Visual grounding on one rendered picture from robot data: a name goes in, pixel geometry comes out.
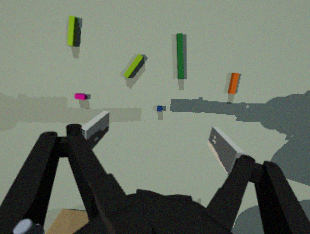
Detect magenta rod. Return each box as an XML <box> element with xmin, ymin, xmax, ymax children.
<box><xmin>75</xmin><ymin>93</ymin><xmax>87</xmax><ymax>100</ymax></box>

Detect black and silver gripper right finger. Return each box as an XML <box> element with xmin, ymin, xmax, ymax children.
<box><xmin>190</xmin><ymin>126</ymin><xmax>310</xmax><ymax>234</ymax></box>

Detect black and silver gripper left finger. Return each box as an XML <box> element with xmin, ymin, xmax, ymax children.
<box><xmin>0</xmin><ymin>111</ymin><xmax>153</xmax><ymax>234</ymax></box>

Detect orange rod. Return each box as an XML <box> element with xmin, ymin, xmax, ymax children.
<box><xmin>228</xmin><ymin>73</ymin><xmax>239</xmax><ymax>94</ymax></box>

